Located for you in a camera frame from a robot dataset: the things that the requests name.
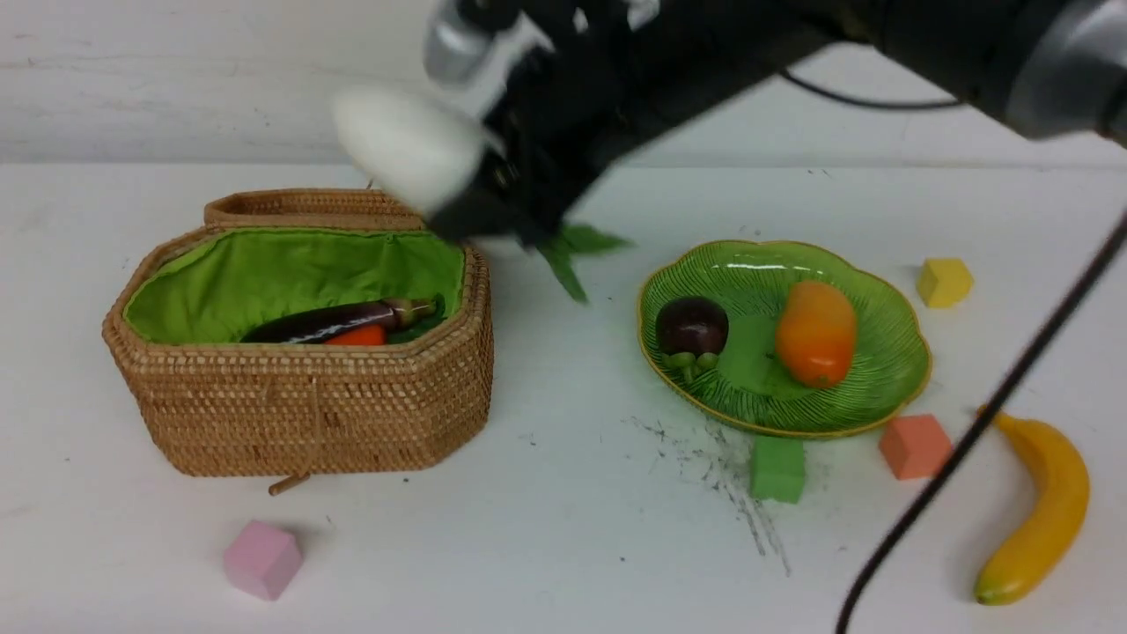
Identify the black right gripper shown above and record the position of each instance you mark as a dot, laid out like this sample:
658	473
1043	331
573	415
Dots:
622	84

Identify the white eggplant with leaves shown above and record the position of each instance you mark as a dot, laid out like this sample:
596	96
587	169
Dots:
405	145

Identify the dark purple mangosteen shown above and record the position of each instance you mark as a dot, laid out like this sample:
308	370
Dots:
691	333

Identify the orange mango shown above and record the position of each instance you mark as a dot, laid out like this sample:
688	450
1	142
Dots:
816	335

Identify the purple eggplant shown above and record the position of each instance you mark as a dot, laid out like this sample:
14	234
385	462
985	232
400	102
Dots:
320	325

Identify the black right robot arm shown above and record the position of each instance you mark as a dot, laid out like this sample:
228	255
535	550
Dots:
1043	69

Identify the red pepper in basket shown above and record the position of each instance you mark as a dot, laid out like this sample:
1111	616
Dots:
368	336

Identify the yellow foam cube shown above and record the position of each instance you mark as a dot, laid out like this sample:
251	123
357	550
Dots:
944	282

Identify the green glass plate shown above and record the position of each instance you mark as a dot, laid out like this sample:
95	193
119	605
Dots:
749	389

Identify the green foam cube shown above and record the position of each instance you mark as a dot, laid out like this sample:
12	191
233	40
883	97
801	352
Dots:
777	469

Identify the orange foam cube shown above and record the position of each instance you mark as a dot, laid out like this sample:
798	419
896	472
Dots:
915	447

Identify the woven wicker basket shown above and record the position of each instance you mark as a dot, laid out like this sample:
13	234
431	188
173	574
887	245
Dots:
215	406

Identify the pink foam cube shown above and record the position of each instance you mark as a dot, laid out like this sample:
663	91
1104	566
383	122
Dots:
262	560

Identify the yellow banana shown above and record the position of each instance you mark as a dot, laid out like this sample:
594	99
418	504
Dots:
1032	551

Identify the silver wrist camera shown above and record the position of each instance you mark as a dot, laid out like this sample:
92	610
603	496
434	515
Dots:
461	34

